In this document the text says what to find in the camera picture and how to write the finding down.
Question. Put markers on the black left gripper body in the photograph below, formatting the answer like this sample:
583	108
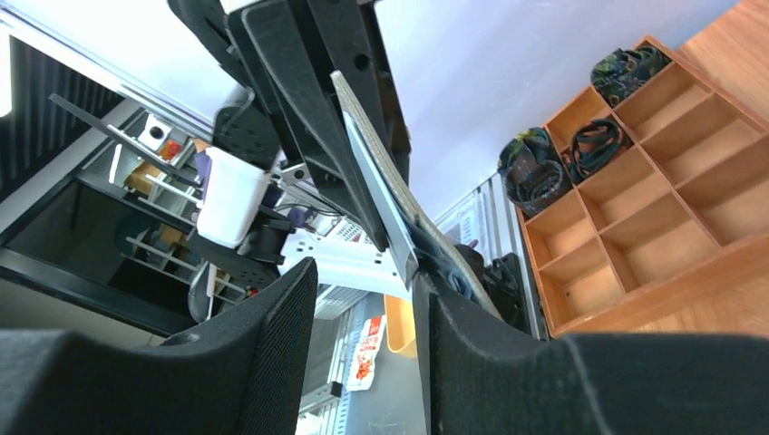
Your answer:
284	53

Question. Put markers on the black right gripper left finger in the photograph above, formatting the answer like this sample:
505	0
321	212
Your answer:
241	372

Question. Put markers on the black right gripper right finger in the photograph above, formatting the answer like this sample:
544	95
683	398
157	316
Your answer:
482	376

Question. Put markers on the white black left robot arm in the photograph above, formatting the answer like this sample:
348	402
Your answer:
236	233

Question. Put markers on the dark rolled belts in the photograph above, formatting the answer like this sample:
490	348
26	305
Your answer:
536	172

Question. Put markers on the wooden compartment tray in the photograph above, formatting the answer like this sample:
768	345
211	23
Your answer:
671	235

